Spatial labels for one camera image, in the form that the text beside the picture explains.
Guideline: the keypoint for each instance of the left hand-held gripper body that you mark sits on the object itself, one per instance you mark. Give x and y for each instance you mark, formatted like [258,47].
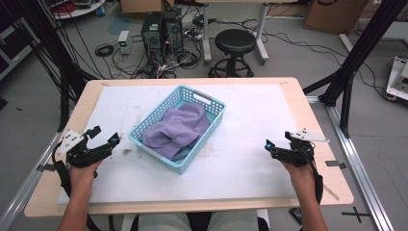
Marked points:
[80,154]

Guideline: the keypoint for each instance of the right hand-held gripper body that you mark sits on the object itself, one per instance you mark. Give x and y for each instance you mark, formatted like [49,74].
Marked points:
[298,155]

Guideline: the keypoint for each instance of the purple shorts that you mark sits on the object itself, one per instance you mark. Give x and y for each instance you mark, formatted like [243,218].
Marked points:
[179,128]

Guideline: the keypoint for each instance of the light blue plastic basket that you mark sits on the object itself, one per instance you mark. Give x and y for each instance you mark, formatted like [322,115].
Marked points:
[198,102]

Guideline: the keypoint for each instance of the person's left hand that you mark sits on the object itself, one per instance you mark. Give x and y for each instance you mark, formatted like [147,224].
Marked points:
[81,181]

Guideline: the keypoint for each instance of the person's right hand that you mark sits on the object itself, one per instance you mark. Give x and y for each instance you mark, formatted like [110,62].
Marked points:
[303,183]

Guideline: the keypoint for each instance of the black tape strip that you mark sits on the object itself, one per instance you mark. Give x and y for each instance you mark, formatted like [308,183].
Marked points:
[46,167]
[335,164]

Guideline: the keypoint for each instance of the thin wooden stick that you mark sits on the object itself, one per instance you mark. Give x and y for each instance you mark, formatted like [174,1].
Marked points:
[332,193]

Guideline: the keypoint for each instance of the small black floor device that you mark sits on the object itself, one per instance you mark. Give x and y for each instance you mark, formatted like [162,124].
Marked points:
[295,215]

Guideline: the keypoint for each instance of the black tape cross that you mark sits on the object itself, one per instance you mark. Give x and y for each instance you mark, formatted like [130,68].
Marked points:
[356,214]

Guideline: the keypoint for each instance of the white power supply box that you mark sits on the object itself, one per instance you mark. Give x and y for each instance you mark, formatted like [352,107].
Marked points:
[124,41]

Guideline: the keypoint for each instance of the person's light trousers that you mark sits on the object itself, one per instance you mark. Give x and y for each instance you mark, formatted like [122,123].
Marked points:
[166,223]

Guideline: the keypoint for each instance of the black round stool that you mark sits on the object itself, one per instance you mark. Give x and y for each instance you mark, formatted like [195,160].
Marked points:
[235,41]

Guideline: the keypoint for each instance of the black computer tower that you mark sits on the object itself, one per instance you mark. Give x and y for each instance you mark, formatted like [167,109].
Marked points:
[173,29]
[152,35]

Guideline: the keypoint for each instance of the black shelf unit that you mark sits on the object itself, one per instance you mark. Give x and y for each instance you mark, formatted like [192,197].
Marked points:
[12,48]

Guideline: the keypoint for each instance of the white device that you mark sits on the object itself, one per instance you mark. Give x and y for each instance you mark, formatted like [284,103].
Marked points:
[396,80]

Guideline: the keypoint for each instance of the round white table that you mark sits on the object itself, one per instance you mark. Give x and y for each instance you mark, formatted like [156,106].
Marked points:
[80,11]

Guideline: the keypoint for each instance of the large cardboard box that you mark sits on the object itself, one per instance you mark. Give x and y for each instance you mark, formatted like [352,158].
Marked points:
[333,16]

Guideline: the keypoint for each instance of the small cardboard box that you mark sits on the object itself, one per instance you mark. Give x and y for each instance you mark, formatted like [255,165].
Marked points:
[141,5]

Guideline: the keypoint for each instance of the black metal frame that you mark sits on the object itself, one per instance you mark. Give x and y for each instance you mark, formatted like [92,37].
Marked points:
[361,48]
[65,96]

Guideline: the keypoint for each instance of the aluminium floor rail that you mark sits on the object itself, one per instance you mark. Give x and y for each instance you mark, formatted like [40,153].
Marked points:
[351,154]
[27,183]

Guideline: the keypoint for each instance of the white table frame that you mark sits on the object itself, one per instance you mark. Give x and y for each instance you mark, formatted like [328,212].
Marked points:
[207,38]

